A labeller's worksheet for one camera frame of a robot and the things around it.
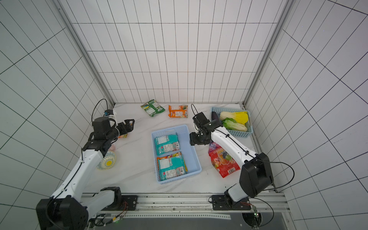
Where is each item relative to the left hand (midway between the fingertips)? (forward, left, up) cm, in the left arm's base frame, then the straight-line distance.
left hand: (127, 125), depth 82 cm
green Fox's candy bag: (+30, -7, -18) cm, 35 cm away
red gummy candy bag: (-17, -58, -14) cm, 62 cm away
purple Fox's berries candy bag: (-4, -52, -18) cm, 56 cm away
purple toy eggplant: (+19, -56, -14) cm, 61 cm away
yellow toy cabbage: (+15, -74, -11) cm, 76 cm away
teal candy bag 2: (-19, -26, -16) cm, 36 cm away
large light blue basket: (-6, -36, -20) cm, 41 cm away
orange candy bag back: (+27, -28, -18) cm, 43 cm away
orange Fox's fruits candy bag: (-11, -26, -18) cm, 33 cm away
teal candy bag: (-3, -22, -17) cm, 27 cm away
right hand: (-7, -37, -7) cm, 38 cm away
